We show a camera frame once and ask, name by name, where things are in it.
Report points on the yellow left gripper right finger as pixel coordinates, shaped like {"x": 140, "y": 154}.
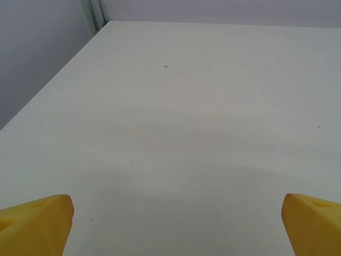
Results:
{"x": 317, "y": 229}

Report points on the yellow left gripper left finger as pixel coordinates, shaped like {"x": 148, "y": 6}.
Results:
{"x": 34, "y": 229}

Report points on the aluminium corner frame post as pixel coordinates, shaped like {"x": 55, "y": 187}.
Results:
{"x": 95, "y": 13}

